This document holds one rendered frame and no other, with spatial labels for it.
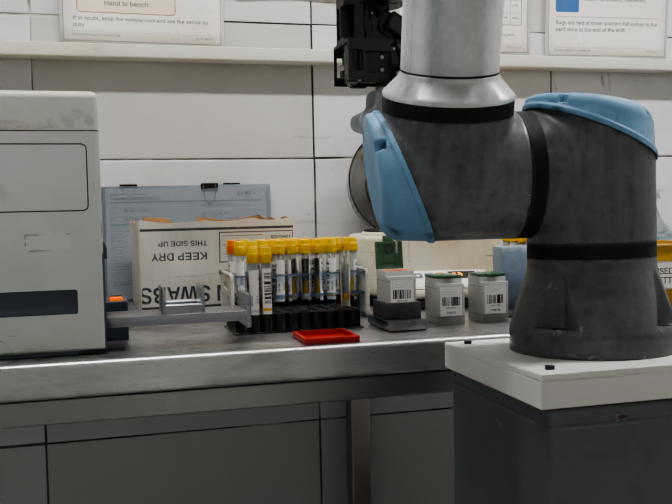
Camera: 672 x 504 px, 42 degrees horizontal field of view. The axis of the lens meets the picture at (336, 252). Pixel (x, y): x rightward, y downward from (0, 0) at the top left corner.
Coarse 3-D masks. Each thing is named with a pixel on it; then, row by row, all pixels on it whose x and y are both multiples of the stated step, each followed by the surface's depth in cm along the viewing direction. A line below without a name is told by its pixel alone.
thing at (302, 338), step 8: (344, 328) 110; (296, 336) 107; (304, 336) 108; (312, 336) 108; (320, 336) 108; (328, 336) 108; (336, 336) 104; (344, 336) 104; (352, 336) 104; (304, 344) 103; (312, 344) 103; (320, 344) 103
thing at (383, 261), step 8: (384, 240) 118; (392, 240) 119; (376, 248) 118; (384, 248) 118; (392, 248) 118; (400, 248) 119; (376, 256) 118; (384, 256) 118; (392, 256) 118; (400, 256) 119; (376, 264) 118; (384, 264) 118; (392, 264) 118; (400, 264) 119
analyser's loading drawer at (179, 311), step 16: (160, 288) 103; (160, 304) 105; (176, 304) 103; (192, 304) 103; (240, 304) 109; (112, 320) 100; (128, 320) 101; (144, 320) 101; (160, 320) 102; (176, 320) 103; (192, 320) 103; (208, 320) 104; (224, 320) 104; (240, 320) 105
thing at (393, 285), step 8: (384, 272) 114; (392, 272) 114; (400, 272) 114; (408, 272) 115; (384, 280) 114; (392, 280) 113; (400, 280) 114; (408, 280) 114; (384, 288) 114; (392, 288) 113; (400, 288) 114; (408, 288) 114; (384, 296) 115; (392, 296) 113; (400, 296) 114; (408, 296) 114
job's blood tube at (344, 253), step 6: (342, 252) 119; (348, 252) 119; (342, 258) 119; (348, 258) 120; (342, 264) 119; (348, 264) 120; (342, 270) 119; (348, 270) 120; (342, 276) 120; (348, 276) 120; (342, 282) 120; (348, 282) 120; (342, 288) 120; (348, 288) 120; (342, 294) 120; (348, 294) 120; (342, 300) 120; (348, 300) 120; (342, 306) 120; (348, 306) 120
